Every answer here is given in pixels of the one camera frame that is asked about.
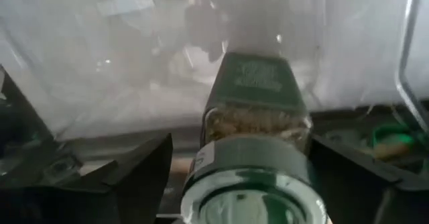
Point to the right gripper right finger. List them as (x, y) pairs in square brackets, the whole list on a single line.
[(362, 200)]

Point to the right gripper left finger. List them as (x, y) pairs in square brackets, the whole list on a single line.
[(134, 197)]

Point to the green lid spice jar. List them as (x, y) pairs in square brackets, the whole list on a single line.
[(254, 123)]

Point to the clear plastic bin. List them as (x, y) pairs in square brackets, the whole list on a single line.
[(100, 83)]

